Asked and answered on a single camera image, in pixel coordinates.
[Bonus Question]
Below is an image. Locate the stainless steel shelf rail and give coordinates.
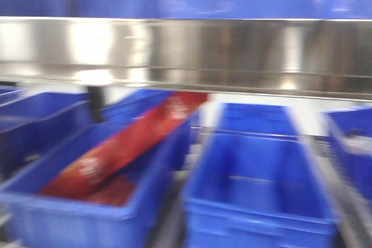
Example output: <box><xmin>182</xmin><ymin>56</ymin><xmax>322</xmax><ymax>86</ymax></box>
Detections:
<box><xmin>1</xmin><ymin>17</ymin><xmax>371</xmax><ymax>101</ymax></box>

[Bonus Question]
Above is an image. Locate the blue bin with red box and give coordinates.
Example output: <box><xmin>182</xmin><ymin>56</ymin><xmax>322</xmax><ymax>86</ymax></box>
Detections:
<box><xmin>1</xmin><ymin>123</ymin><xmax>190</xmax><ymax>247</ymax></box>

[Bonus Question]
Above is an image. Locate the blue bin front centre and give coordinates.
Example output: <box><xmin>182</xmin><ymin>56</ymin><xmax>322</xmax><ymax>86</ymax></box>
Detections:
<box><xmin>181</xmin><ymin>132</ymin><xmax>338</xmax><ymax>247</ymax></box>

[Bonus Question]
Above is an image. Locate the red cardboard box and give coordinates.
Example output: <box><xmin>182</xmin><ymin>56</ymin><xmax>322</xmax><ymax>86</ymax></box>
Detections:
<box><xmin>39</xmin><ymin>91</ymin><xmax>209</xmax><ymax>199</ymax></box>

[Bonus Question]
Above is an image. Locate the blue bin rear centre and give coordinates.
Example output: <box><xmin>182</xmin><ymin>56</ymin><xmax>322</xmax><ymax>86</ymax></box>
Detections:
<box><xmin>216</xmin><ymin>103</ymin><xmax>300</xmax><ymax>139</ymax></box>

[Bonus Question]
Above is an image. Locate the blue bin with plastic bags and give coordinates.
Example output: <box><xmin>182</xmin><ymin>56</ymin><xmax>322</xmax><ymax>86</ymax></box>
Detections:
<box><xmin>322</xmin><ymin>106</ymin><xmax>371</xmax><ymax>200</ymax></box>

